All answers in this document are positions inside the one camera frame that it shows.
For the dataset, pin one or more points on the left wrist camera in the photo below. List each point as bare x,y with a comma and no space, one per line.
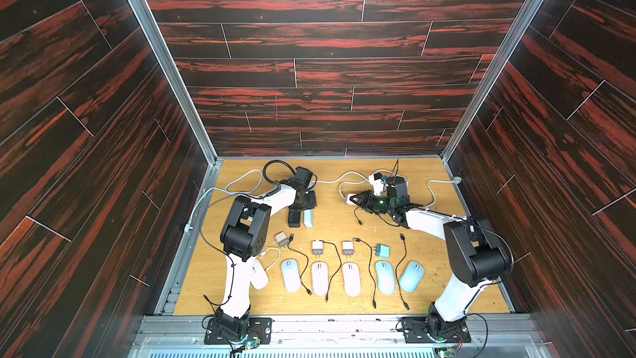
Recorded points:
301,179

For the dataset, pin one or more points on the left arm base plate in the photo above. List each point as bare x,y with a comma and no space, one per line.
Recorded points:
249,332

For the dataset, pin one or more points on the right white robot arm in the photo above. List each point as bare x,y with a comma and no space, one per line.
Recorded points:
477,255

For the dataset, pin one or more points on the white wireless mouse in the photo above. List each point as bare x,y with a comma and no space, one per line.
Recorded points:
259,278

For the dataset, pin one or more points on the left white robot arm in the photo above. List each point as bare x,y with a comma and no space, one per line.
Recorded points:
243,237

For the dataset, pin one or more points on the white power strip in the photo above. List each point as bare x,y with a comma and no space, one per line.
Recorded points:
308,218

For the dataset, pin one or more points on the teal charger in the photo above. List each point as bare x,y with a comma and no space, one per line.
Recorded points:
382,251

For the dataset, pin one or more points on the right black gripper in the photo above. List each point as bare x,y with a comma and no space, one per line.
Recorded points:
371,201

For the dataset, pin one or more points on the aluminium frame post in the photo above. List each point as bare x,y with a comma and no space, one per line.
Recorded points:
172,287
520,24

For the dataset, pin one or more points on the aluminium frame left post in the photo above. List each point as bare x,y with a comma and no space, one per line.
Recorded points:
172,287

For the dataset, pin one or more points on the grey blue mouse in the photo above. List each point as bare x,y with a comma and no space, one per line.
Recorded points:
385,277

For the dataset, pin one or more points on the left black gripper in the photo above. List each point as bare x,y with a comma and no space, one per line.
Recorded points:
312,202

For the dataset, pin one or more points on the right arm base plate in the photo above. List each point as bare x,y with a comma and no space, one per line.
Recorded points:
419,330

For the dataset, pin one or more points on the aluminium frame right post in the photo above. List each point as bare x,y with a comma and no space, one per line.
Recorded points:
520,24

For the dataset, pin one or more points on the light blue mouse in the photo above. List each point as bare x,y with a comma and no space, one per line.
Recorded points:
411,277

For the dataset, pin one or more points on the black power strip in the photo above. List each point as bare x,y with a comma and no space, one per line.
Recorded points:
294,218

